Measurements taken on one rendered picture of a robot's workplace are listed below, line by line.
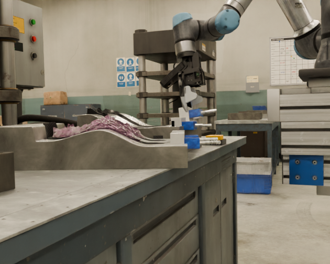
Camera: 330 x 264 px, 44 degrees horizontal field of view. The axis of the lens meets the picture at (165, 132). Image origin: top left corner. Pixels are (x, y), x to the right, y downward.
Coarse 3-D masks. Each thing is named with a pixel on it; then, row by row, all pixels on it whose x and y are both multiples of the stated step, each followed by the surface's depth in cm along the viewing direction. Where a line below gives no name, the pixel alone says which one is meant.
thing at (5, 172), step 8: (0, 152) 76; (8, 152) 75; (0, 160) 73; (8, 160) 75; (0, 168) 73; (8, 168) 75; (0, 176) 73; (8, 176) 75; (0, 184) 73; (8, 184) 75; (0, 192) 73
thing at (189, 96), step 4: (184, 88) 143; (188, 88) 143; (184, 92) 142; (188, 92) 142; (192, 92) 142; (184, 96) 142; (188, 96) 142; (192, 96) 141; (196, 96) 141; (184, 100) 141; (188, 100) 141; (192, 100) 141; (184, 104) 141; (184, 108) 142
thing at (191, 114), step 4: (180, 108) 144; (188, 108) 143; (180, 112) 144; (184, 112) 143; (188, 112) 143; (192, 112) 142; (196, 112) 142; (200, 112) 142; (204, 112) 142; (208, 112) 142; (212, 112) 141; (180, 116) 143; (184, 116) 143; (188, 116) 142; (192, 116) 142; (196, 116) 142; (200, 116) 142; (188, 120) 142; (192, 120) 146
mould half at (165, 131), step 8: (80, 120) 140; (88, 120) 139; (120, 120) 147; (136, 120) 158; (144, 128) 132; (152, 128) 131; (160, 128) 130; (168, 128) 129; (176, 128) 128; (200, 128) 151; (152, 136) 131; (168, 136) 129; (200, 136) 151
